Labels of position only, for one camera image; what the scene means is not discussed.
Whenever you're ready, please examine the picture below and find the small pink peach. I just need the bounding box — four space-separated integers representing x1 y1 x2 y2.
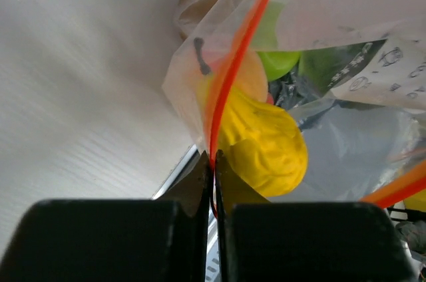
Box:
193 37 273 104

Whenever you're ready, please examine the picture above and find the green apple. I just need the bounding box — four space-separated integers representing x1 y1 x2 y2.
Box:
251 1 367 95

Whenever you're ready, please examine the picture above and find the yellow lemon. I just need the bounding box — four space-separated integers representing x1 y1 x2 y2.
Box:
218 78 308 198

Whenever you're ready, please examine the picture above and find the clear zip top bag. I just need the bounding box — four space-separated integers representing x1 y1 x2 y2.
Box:
163 0 425 208

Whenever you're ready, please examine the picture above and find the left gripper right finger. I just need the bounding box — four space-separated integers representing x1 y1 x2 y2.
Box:
214 152 418 281

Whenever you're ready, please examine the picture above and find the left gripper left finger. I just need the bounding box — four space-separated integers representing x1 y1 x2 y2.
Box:
1 154 211 281

